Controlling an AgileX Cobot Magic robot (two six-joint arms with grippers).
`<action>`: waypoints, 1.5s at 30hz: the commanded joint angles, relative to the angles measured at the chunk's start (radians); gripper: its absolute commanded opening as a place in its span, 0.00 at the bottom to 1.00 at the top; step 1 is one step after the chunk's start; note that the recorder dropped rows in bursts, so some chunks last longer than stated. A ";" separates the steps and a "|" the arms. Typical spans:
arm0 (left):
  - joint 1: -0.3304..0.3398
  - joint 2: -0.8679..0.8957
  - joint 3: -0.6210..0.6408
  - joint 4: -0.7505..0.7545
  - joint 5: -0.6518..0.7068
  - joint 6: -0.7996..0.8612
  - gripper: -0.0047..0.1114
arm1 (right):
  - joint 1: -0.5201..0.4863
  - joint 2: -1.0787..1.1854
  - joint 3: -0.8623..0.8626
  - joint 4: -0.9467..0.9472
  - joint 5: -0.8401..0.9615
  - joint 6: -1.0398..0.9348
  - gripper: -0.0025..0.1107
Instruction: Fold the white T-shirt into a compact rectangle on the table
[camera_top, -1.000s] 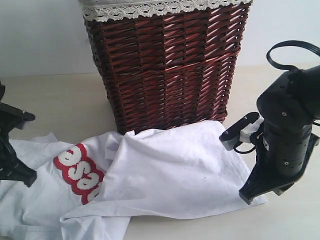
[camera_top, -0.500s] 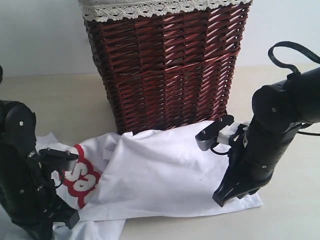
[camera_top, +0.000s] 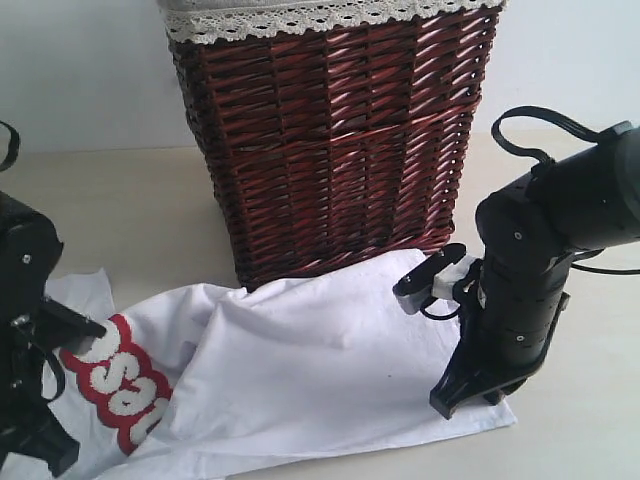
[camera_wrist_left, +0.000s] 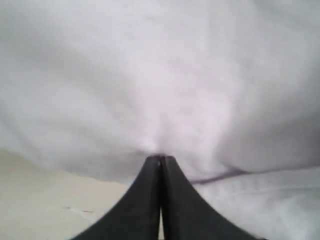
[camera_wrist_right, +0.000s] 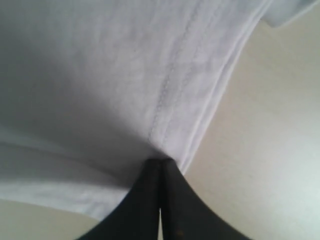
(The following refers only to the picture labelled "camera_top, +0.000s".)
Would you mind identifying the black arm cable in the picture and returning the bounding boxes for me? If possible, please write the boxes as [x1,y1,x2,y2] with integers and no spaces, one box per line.
[0,119,22,174]
[490,105,614,166]

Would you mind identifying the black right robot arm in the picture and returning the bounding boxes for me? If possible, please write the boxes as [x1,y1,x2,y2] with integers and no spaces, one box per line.
[429,122,639,419]

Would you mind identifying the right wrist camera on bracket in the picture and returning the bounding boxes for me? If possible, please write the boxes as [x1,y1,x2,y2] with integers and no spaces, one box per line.
[392,243,482,321]

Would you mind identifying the white t-shirt with red lettering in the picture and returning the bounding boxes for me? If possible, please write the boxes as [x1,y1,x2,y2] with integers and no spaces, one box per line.
[47,249,516,479]

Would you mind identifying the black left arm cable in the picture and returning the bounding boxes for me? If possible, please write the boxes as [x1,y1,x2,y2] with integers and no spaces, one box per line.
[0,119,22,174]

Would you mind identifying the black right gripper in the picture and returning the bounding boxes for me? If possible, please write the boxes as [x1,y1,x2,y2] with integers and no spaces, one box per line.
[429,164,573,418]

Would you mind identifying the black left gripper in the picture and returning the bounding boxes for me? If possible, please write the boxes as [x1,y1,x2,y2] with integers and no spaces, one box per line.
[1,193,80,476]

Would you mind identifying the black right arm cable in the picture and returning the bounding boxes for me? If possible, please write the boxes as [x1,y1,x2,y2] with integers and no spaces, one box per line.
[490,105,614,166]

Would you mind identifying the white cloth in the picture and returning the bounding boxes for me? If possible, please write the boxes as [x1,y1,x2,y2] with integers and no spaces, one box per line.
[156,0,505,44]

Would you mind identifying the dark brown wicker basket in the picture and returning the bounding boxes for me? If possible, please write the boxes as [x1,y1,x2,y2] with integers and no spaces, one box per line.
[169,4,503,289]

